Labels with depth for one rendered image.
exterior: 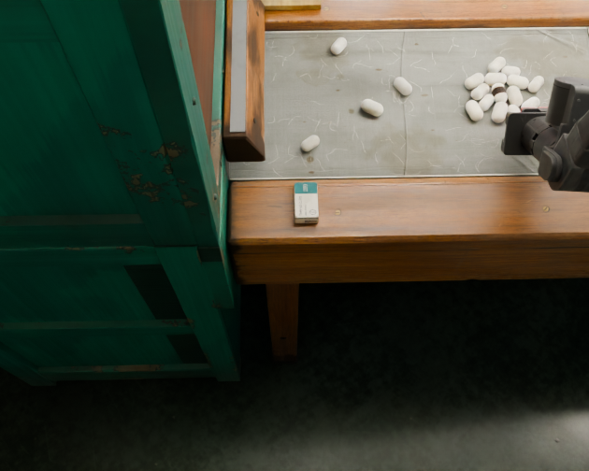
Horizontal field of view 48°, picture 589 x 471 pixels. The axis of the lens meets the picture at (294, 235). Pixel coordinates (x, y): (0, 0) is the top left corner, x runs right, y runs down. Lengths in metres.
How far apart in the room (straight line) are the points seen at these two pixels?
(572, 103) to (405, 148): 0.29
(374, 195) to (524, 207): 0.23
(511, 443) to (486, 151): 0.85
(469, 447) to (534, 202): 0.81
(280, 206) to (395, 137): 0.23
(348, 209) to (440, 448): 0.85
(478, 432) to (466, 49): 0.93
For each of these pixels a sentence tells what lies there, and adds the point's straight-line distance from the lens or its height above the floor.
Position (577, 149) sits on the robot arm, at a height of 0.97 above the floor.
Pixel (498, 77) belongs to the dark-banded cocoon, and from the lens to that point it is 1.18.
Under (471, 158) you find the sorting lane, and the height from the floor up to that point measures 0.74.
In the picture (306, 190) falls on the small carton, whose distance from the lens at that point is 0.99.
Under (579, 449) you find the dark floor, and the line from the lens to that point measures 1.80.
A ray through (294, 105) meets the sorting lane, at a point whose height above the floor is 0.74.
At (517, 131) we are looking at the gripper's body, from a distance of 1.05.
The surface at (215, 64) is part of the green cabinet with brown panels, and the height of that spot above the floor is 0.87.
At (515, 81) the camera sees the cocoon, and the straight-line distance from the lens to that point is 1.19.
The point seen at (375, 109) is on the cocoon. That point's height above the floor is 0.76.
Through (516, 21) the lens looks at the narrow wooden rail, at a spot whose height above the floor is 0.76.
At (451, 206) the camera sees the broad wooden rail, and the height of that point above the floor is 0.77.
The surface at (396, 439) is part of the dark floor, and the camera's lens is 1.68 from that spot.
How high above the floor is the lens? 1.65
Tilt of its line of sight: 65 degrees down
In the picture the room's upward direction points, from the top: 1 degrees clockwise
